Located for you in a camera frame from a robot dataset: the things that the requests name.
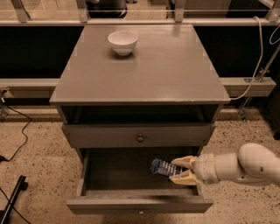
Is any blue rxbar snack bar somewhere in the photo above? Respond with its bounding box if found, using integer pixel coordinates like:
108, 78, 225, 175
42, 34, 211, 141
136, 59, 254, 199
150, 158, 183, 177

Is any grey wooden drawer cabinet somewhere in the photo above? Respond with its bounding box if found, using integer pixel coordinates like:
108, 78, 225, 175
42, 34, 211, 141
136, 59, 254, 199
49, 24, 231, 163

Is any black stand bar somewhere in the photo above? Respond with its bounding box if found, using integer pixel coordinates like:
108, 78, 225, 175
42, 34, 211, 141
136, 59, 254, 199
0, 175, 28, 224

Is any black floor cable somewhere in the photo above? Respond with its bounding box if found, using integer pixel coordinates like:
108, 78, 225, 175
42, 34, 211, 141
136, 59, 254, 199
0, 97, 32, 163

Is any closed grey upper drawer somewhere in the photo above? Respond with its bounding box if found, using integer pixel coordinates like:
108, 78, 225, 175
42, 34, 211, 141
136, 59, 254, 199
62, 123, 215, 148

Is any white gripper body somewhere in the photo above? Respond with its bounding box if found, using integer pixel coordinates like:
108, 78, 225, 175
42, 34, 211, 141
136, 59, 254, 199
193, 153, 218, 185

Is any white ceramic bowl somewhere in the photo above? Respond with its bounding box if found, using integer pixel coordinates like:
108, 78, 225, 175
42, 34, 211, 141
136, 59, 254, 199
108, 31, 138, 56

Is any open grey lower drawer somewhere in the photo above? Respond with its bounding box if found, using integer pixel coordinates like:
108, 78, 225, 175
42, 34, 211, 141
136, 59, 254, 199
66, 147, 214, 214

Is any white cable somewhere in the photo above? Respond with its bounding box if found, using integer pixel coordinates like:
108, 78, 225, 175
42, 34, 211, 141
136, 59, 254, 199
229, 16, 280, 102

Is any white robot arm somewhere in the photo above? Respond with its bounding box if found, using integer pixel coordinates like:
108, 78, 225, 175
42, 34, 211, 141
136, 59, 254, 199
169, 143, 280, 186

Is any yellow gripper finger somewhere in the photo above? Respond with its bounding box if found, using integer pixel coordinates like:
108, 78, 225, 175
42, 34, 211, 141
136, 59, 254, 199
171, 156, 196, 170
169, 170, 199, 186

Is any metal railing frame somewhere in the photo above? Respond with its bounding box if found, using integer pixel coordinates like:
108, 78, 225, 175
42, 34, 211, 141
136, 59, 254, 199
0, 0, 280, 26

